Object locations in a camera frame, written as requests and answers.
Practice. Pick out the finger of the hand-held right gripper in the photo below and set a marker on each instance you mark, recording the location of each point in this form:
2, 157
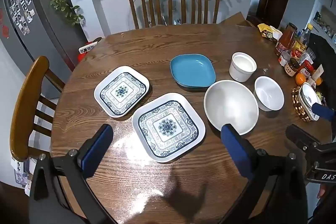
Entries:
325, 111
299, 134

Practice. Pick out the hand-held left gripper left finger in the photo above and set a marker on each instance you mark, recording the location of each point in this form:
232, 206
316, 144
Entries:
97, 150

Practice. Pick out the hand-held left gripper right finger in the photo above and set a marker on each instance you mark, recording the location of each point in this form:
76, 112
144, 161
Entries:
234, 148

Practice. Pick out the small patterned white dish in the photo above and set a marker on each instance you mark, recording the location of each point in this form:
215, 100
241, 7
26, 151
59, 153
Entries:
308, 98

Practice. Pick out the large white bowl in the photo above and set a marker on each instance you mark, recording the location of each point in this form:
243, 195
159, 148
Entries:
231, 103

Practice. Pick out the small white bowl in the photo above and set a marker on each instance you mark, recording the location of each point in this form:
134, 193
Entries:
269, 94

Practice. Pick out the blue patterned square plate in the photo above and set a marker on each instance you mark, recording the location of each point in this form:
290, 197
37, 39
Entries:
168, 127
122, 91

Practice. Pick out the white straight-sided cup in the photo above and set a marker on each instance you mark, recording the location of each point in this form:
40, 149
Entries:
242, 66

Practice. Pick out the plain blue plate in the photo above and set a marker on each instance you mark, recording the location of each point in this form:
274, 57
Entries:
191, 69

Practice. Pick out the person's right hand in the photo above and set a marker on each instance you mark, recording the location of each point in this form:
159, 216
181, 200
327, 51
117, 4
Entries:
321, 191

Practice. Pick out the green fruit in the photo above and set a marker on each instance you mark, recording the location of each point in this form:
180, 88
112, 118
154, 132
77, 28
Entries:
318, 95

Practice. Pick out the orange fruit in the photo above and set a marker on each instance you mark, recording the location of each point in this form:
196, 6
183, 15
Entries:
319, 81
300, 79

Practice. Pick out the wooden bead trivet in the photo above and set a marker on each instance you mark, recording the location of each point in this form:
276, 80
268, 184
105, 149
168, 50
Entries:
295, 101

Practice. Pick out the white tube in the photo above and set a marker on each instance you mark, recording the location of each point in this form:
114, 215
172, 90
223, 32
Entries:
317, 73

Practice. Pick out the red-lidded sauce jar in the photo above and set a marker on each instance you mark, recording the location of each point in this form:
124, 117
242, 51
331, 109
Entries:
305, 69

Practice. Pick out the brown jar with black lid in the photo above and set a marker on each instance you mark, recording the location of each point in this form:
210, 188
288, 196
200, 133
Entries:
292, 67

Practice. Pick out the clear plastic container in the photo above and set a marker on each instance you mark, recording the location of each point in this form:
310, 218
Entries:
309, 54

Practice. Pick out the small white-label jar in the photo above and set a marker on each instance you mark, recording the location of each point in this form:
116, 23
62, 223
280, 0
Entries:
284, 59

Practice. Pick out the yellow-capped oil bottle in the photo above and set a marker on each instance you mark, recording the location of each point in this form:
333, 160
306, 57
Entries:
302, 43

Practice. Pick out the white printed papers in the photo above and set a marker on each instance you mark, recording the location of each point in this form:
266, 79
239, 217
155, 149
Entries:
22, 176

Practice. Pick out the red sauce bottle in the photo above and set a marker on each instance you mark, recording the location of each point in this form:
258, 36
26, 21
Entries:
284, 39

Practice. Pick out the yellow snack packet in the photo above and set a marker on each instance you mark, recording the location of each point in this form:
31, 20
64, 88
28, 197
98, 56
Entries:
267, 32

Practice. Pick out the white power strip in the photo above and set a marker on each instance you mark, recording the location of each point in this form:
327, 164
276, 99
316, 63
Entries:
88, 47

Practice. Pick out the white cabinet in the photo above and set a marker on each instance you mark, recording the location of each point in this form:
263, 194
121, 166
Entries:
326, 3

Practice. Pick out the brown cardboard box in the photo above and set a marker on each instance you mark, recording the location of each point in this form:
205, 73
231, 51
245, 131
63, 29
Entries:
236, 19

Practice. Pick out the grey refrigerator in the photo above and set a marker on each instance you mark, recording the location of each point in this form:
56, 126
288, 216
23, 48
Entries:
44, 19

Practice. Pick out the red paper decoration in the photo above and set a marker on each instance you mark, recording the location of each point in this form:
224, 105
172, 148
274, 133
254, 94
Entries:
5, 32
1, 16

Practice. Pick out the cluster of fridge photos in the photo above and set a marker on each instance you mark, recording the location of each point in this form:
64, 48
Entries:
21, 3

